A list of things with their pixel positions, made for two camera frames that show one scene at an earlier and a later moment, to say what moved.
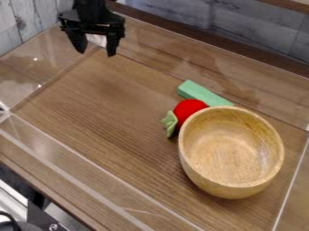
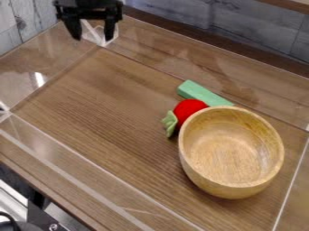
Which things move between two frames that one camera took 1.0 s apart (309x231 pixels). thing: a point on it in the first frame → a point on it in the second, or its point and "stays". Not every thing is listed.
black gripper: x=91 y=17 → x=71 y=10
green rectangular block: x=191 y=90 stays
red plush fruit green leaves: x=174 y=118 stays
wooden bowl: x=231 y=151 stays
